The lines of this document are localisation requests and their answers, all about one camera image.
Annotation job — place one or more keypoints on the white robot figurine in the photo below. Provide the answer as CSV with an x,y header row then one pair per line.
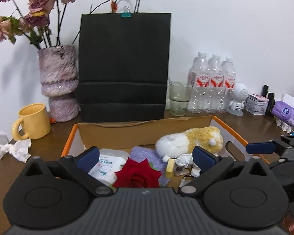
x,y
238,97

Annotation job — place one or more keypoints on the crumpled tissue in box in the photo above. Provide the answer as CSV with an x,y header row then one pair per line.
x,y
185,165

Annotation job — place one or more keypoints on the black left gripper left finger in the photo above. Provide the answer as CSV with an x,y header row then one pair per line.
x,y
52,194

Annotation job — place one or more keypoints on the dried pink roses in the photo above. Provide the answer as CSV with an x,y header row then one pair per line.
x,y
35,25

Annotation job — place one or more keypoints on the white yellow plush hamster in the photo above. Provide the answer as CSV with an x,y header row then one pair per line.
x,y
174,145

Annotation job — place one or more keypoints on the water bottle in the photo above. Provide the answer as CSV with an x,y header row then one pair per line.
x,y
199,79
217,90
229,80

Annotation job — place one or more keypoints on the purple wipes pack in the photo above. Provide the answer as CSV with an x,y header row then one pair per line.
x,y
283,111

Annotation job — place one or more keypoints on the clear glass cup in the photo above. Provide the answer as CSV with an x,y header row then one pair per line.
x,y
179,96

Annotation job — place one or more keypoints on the crumpled tissue on table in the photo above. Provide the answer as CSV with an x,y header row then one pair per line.
x,y
19,150

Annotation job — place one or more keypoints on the right water bottle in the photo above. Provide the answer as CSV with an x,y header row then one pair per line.
x,y
229,80

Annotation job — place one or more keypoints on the left water bottle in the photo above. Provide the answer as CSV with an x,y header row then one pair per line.
x,y
199,79

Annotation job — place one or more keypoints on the orange cardboard box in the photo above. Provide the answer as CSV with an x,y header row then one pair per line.
x,y
124,136

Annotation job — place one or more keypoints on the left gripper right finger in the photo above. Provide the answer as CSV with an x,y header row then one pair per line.
x,y
272,146

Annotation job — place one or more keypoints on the white face mask pack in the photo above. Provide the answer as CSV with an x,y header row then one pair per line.
x,y
110,162

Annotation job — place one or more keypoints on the purple marbled vase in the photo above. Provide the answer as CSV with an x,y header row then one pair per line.
x,y
59,79

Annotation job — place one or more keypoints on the yellow ceramic mug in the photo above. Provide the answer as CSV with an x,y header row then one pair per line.
x,y
33,122

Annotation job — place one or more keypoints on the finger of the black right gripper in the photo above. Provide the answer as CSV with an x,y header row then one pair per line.
x,y
233,195

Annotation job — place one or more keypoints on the purple cloth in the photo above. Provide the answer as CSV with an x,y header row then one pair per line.
x,y
139,154

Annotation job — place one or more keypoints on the yellow eraser block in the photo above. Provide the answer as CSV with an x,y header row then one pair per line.
x,y
170,168

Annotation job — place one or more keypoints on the black paper bag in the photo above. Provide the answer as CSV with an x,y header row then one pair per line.
x,y
123,64

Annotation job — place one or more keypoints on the person's hand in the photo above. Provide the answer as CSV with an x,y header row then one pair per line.
x,y
288,222

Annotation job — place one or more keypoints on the red rose flower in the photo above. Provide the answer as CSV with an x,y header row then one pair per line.
x,y
137,175

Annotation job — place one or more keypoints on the middle water bottle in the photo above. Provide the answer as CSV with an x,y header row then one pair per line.
x,y
217,90

